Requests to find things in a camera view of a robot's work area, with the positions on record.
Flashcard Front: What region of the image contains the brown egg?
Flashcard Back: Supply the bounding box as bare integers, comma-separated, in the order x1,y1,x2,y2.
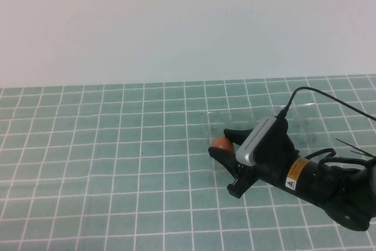
211,136,235,153

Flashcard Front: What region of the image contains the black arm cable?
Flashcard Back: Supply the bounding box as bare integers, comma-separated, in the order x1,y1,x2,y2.
304,148,374,175

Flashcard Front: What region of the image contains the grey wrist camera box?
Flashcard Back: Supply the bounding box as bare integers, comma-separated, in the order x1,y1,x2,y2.
236,115,280,167

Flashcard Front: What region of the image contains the clear plastic egg tray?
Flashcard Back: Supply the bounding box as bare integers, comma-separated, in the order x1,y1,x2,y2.
204,101,338,173

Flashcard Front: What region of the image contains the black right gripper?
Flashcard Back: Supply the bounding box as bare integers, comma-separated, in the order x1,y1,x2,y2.
208,120,301,198

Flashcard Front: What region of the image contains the black camera cable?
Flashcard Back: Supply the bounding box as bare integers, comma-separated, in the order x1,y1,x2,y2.
277,86,376,122

